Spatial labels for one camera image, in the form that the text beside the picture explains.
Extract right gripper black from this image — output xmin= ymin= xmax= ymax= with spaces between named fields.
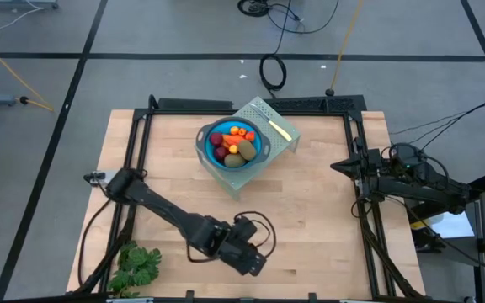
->
xmin=330 ymin=136 xmax=386 ymax=198

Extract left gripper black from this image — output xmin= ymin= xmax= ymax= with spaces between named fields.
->
xmin=218 ymin=214 xmax=269 ymax=278

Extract knife with cream handle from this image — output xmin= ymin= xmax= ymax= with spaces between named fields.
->
xmin=248 ymin=103 xmax=294 ymax=142

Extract blue bowl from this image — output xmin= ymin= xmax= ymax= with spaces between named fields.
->
xmin=195 ymin=116 xmax=272 ymax=173

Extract green perforated metal shelf riser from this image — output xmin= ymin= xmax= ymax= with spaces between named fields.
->
xmin=194 ymin=96 xmax=302 ymax=201

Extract green leafy plant sprig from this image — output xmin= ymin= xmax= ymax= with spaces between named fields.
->
xmin=107 ymin=240 xmax=163 ymax=299

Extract white sheet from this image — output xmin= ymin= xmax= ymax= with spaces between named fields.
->
xmin=429 ymin=210 xmax=477 ymax=240

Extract black power cables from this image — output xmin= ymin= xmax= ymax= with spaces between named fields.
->
xmin=387 ymin=100 xmax=485 ymax=165

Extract black coiled cable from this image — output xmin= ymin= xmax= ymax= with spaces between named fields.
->
xmin=258 ymin=0 xmax=306 ymax=93

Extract thick yellow hanging cable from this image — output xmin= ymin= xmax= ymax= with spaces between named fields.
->
xmin=325 ymin=0 xmax=365 ymax=97

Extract silver metal mounting bracket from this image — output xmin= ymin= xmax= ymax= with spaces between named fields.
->
xmin=83 ymin=169 xmax=117 ymax=187

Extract black cable bundle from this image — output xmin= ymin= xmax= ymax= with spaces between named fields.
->
xmin=237 ymin=0 xmax=340 ymax=35

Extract yellow cable with black plug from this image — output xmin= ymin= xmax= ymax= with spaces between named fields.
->
xmin=0 ymin=33 xmax=54 ymax=113

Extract white floor cable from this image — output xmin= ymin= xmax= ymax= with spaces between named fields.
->
xmin=0 ymin=6 xmax=44 ymax=41

